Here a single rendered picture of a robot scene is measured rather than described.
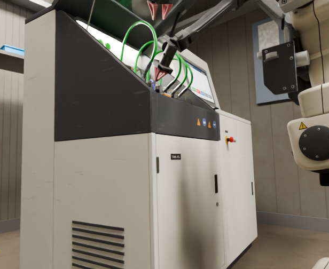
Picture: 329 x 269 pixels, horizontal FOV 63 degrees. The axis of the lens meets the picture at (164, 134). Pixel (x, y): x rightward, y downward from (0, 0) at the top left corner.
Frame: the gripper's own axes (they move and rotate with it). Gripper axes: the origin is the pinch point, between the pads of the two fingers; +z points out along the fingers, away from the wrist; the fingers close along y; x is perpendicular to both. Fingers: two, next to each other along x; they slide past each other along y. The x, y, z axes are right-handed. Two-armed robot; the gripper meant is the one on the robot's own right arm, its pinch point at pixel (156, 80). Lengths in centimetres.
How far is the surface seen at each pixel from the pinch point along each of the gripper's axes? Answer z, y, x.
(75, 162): 39, -18, 40
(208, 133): 10.7, -31.2, -21.1
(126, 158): 19, -39, 32
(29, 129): 50, 20, 48
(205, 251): 52, -72, -11
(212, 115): 4.5, -22.8, -28.9
